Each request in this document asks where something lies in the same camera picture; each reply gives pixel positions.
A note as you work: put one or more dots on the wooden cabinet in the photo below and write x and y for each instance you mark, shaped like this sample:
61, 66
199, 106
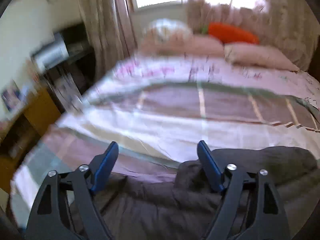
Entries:
24, 131

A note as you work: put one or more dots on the dark brown puffer jacket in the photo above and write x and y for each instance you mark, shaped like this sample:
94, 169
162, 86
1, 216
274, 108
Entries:
184, 208

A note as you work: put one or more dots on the pink pillow right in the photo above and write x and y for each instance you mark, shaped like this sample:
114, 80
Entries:
246, 54

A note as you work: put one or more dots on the white printer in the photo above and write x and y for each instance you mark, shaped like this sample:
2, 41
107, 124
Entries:
51, 54

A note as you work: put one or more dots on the floral lace curtain left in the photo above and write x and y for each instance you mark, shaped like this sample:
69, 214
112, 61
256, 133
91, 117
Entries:
109, 30

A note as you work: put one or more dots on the orange carrot plush pillow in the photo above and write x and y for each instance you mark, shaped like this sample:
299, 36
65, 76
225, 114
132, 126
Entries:
227, 33

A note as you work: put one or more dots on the floral lace curtain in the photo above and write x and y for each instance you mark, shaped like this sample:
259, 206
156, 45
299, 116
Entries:
289, 25
109, 30

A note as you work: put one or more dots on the black desk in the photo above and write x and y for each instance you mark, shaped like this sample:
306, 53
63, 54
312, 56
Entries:
74, 76

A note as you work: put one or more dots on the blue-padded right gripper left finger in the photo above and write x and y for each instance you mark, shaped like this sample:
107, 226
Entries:
50, 216

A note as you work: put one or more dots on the pink pillow left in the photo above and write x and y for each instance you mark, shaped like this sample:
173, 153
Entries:
198, 45

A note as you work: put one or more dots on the plaid pastel bed sheet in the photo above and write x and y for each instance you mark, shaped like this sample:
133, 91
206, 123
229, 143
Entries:
158, 108

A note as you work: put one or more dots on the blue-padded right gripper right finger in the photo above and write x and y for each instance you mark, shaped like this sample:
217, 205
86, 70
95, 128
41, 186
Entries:
250, 205

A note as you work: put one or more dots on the floral lace curtain right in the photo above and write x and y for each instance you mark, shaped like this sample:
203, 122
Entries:
289, 25

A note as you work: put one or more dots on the pink pillow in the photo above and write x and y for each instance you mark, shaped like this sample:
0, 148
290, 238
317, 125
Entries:
246, 54
198, 45

